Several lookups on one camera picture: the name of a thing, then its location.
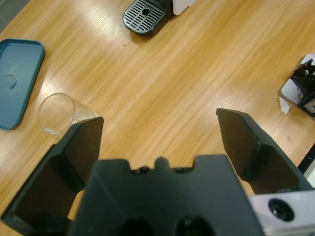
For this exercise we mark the white capsule coffee machine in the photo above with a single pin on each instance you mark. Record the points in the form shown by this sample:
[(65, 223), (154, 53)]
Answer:
[(144, 19)]

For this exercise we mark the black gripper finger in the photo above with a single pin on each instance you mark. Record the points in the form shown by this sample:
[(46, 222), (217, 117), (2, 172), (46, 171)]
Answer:
[(81, 147), (241, 142)]

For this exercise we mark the clear drinking glass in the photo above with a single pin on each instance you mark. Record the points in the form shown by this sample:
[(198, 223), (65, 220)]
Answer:
[(83, 114)]

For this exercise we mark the white paper tag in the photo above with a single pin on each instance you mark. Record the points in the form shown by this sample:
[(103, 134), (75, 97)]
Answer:
[(283, 105)]

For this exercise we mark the teal plastic serving tray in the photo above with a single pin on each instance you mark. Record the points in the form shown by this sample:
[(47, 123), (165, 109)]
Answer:
[(19, 81)]

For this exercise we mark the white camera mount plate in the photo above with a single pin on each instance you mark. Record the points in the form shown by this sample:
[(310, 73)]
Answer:
[(290, 91)]

